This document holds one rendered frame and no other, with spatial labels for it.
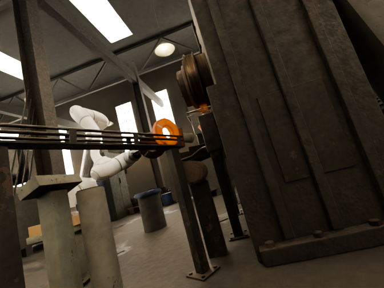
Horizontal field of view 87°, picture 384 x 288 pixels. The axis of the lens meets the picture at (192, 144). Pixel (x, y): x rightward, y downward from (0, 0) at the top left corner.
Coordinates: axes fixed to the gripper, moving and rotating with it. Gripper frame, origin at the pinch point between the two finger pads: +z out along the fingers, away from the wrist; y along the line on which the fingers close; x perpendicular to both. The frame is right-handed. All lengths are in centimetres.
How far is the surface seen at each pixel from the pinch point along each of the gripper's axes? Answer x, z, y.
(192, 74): 40, 21, -32
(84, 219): -29.9, -3.6, 39.7
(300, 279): -72, 55, -8
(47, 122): 147, -292, -10
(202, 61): 47, 26, -40
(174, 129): 1.3, 18.1, -4.7
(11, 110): 495, -927, -17
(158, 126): 3.0, 18.3, 5.4
